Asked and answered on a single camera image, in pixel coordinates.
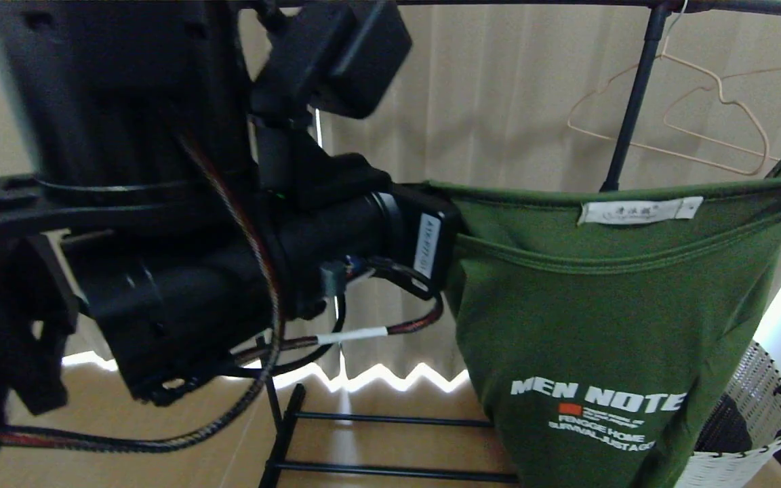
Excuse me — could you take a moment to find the pink clothes hanger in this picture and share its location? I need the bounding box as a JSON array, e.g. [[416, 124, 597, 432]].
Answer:
[[663, 16, 781, 164], [566, 0, 772, 178]]

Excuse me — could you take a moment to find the green printed t-shirt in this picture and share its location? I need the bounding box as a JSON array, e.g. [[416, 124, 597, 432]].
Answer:
[[424, 140, 781, 488]]

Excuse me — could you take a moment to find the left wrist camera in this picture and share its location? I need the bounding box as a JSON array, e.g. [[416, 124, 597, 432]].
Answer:
[[250, 0, 414, 199]]

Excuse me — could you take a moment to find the white laundry basket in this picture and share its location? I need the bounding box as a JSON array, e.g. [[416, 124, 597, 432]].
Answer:
[[674, 341, 781, 488]]

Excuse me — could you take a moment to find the black clothes rack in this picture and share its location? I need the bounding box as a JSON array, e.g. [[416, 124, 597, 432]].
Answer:
[[255, 0, 781, 487]]

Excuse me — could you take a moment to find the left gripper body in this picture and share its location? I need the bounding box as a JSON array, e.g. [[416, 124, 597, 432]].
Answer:
[[72, 184, 463, 404]]

